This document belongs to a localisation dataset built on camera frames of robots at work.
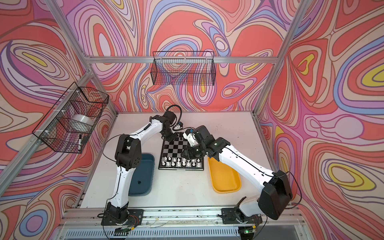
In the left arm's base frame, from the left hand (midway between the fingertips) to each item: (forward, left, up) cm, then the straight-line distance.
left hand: (173, 136), depth 101 cm
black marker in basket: (-19, +42, +22) cm, 51 cm away
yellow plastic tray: (-28, -32, -4) cm, 43 cm away
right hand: (-24, -9, +14) cm, 29 cm away
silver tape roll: (-9, +41, +28) cm, 50 cm away
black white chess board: (-15, +1, -1) cm, 15 cm away
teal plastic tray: (-30, +16, -3) cm, 35 cm away
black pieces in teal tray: (-30, +17, -2) cm, 35 cm away
